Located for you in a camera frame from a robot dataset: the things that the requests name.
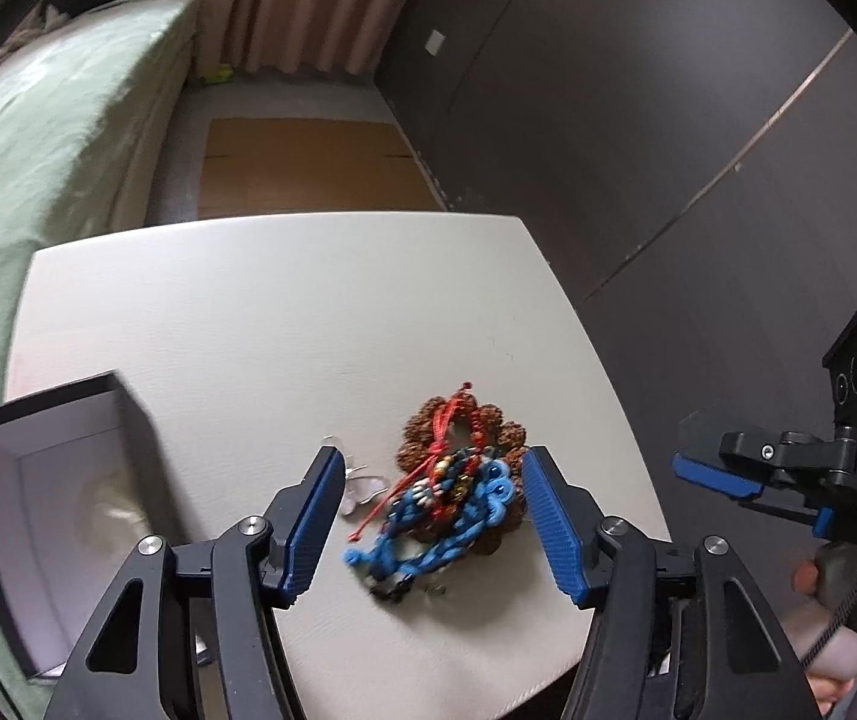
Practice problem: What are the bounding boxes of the pink curtain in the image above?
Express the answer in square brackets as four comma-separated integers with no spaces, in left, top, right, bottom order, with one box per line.
[192,0,437,80]

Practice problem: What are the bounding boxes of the green blanket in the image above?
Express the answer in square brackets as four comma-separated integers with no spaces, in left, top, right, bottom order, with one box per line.
[0,0,197,638]

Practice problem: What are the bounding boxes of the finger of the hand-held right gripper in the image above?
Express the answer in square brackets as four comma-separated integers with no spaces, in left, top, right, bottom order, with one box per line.
[679,409,733,458]
[672,431,857,502]

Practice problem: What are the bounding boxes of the flat cardboard sheets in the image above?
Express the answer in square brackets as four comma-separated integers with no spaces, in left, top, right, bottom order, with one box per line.
[196,116,448,222]

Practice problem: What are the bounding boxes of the silver white earrings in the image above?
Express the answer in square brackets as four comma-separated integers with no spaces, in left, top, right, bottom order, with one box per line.
[323,431,389,518]

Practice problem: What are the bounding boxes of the multicolour bead bracelet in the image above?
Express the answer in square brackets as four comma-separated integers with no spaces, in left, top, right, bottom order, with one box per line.
[368,457,491,602]

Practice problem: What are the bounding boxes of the white square table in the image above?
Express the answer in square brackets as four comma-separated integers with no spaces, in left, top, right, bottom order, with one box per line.
[4,214,673,720]

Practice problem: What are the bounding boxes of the cream mattress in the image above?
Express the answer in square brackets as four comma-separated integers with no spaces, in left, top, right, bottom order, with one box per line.
[109,0,202,230]

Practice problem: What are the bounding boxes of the black jewelry box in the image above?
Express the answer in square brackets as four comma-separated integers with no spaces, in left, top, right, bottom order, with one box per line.
[0,371,197,680]

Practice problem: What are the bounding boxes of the person's right hand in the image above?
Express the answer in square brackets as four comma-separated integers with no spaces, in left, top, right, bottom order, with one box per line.
[774,556,857,717]

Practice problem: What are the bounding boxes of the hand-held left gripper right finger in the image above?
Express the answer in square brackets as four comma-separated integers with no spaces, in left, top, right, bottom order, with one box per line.
[520,446,823,720]

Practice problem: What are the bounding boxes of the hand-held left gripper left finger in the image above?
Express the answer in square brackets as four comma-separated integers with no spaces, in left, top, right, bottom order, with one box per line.
[42,446,347,720]

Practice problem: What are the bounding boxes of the brown bead bracelet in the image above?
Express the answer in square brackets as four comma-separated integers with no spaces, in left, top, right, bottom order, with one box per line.
[397,394,531,550]

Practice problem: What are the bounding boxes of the blue knotted bracelet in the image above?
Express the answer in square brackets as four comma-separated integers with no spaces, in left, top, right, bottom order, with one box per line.
[343,461,525,587]

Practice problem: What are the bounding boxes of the red cord bracelet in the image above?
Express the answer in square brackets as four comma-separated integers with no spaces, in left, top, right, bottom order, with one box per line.
[348,382,499,542]

